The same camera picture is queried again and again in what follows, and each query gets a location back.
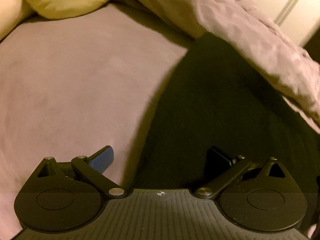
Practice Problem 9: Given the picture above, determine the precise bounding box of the black knit sweater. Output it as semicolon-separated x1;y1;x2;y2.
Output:
133;34;319;230

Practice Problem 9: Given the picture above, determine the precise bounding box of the lilac crumpled duvet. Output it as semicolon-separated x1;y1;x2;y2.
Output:
138;0;319;131

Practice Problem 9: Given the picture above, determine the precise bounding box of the lilac bed sheet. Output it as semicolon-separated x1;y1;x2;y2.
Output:
1;4;192;239

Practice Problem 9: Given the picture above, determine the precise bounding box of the white wardrobe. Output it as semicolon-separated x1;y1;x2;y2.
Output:
252;0;319;47

